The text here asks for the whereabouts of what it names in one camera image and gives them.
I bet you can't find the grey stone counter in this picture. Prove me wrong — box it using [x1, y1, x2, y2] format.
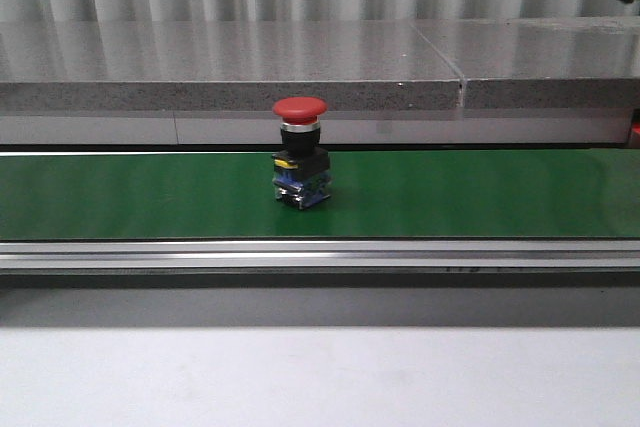
[1, 17, 639, 146]

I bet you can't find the red mushroom push button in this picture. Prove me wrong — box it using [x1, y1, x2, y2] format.
[272, 97, 331, 210]

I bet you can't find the green conveyor belt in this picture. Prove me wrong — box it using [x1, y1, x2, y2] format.
[1, 149, 639, 241]

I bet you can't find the aluminium conveyor frame rail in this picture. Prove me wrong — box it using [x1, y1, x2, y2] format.
[1, 239, 639, 275]

